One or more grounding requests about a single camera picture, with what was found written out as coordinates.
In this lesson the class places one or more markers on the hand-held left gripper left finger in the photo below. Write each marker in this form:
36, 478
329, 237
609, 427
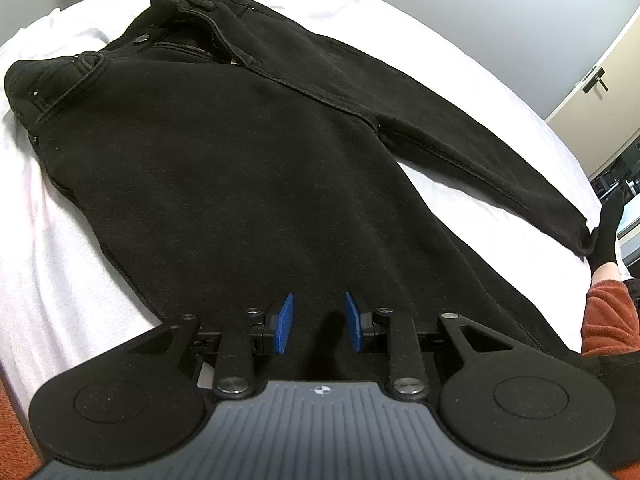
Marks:
284, 323

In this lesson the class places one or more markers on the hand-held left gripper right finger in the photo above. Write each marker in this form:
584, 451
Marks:
352, 323

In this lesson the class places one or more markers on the black pants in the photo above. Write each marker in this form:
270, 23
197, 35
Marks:
230, 170

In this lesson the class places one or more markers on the white bed sheet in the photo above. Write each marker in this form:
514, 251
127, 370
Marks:
55, 240

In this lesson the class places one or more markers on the rust orange clothing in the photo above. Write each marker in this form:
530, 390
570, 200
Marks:
611, 319

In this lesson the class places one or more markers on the person's leg with black sock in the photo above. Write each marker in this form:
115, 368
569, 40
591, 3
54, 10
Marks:
609, 240

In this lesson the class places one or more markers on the cream cabinet door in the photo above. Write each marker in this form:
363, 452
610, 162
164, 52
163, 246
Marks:
600, 65

